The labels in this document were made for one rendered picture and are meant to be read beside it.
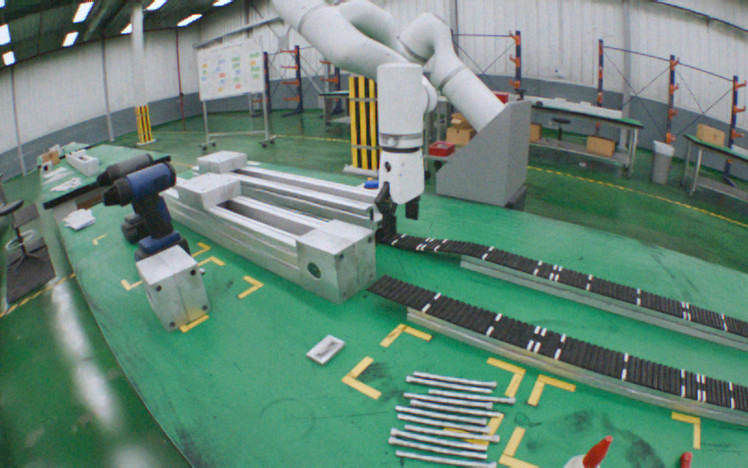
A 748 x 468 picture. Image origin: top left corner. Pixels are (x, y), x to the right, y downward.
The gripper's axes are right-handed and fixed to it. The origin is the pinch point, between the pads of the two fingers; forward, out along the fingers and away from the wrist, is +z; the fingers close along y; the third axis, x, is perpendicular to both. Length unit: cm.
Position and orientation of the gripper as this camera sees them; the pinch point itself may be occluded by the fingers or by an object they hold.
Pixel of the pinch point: (401, 220)
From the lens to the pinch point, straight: 75.1
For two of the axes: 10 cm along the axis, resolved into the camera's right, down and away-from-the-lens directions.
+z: 0.3, 9.0, 4.3
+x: -8.0, -2.4, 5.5
